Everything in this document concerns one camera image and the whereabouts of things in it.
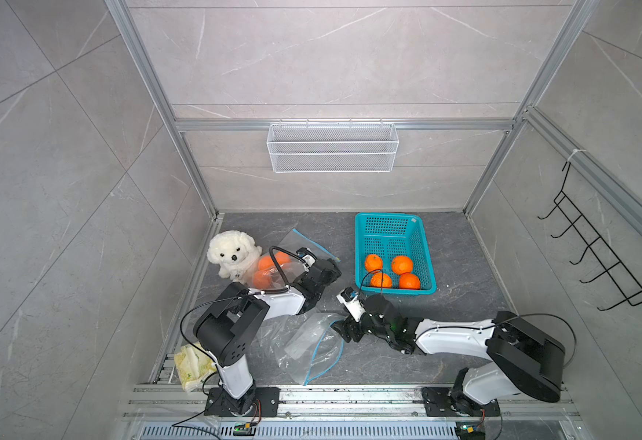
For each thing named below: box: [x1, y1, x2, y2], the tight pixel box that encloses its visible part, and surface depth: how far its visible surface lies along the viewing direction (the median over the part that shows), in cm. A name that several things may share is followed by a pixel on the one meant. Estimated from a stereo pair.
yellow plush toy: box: [174, 342, 218, 394], surface depth 77 cm
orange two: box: [370, 272, 392, 288], surface depth 93 cm
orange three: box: [365, 253, 384, 274], surface depth 100 cm
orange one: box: [398, 272, 421, 290], surface depth 93 cm
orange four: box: [392, 254, 413, 275], surface depth 98 cm
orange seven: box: [253, 270, 273, 289], surface depth 92 cm
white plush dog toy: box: [206, 230, 263, 285], surface depth 88 cm
